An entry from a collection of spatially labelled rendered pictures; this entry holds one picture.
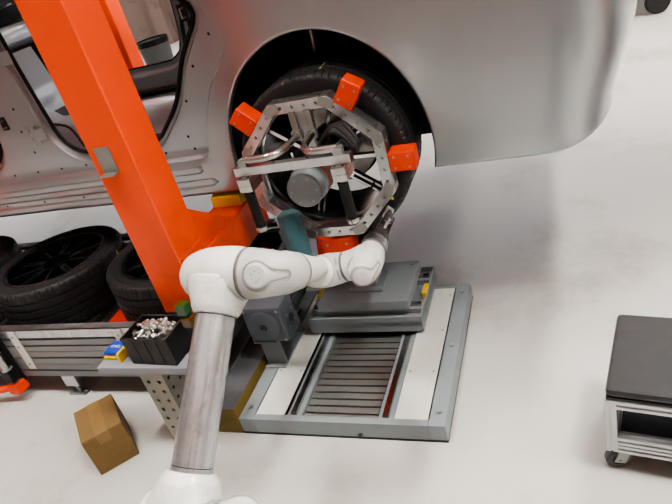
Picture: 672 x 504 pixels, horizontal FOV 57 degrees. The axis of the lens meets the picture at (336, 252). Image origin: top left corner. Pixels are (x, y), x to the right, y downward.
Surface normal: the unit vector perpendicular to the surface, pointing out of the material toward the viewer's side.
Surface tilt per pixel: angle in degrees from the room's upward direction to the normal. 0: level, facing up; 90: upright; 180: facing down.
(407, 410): 0
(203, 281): 48
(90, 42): 90
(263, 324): 90
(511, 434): 0
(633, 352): 0
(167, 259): 90
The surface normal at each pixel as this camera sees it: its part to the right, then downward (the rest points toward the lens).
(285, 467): -0.26, -0.84
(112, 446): 0.48, 0.33
